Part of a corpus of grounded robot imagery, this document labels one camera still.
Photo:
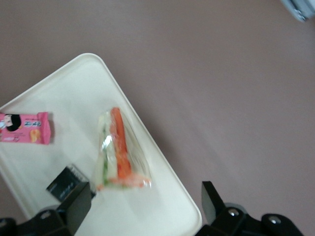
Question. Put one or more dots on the small black box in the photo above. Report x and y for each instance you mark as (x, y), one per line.
(62, 183)

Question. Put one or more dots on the sandwich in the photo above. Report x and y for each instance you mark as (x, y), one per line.
(120, 152)

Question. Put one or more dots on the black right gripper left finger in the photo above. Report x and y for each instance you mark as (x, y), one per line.
(71, 209)

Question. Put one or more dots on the white grey metal fixture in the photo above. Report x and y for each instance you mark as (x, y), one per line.
(299, 9)

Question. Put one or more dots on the pink snack packet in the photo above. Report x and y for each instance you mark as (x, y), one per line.
(24, 130)

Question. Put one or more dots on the cream plastic tray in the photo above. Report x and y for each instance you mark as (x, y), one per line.
(61, 98)

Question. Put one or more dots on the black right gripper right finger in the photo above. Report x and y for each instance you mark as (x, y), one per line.
(221, 221)

